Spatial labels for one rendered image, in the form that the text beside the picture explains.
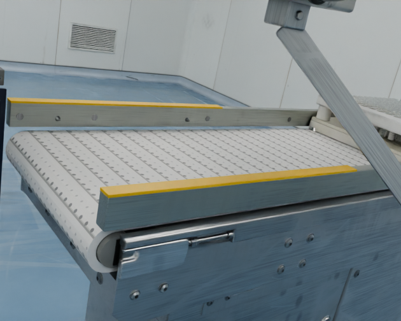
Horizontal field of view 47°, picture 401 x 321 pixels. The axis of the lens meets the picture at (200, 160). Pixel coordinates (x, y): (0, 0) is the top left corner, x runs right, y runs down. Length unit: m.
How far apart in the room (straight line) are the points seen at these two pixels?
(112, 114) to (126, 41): 5.34
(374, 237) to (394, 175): 0.22
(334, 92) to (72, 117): 0.34
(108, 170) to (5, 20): 5.01
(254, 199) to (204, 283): 0.10
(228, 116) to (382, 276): 0.42
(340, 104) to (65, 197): 0.29
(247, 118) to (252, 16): 4.67
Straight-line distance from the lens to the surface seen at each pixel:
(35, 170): 0.54
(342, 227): 0.65
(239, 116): 0.81
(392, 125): 0.85
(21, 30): 5.55
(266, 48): 5.24
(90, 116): 0.65
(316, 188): 0.55
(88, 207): 0.44
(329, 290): 0.83
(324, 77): 0.48
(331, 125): 0.92
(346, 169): 0.60
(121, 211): 0.39
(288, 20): 0.45
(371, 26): 4.42
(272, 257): 0.56
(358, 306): 0.95
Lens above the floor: 1.10
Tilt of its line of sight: 19 degrees down
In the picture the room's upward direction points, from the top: 12 degrees clockwise
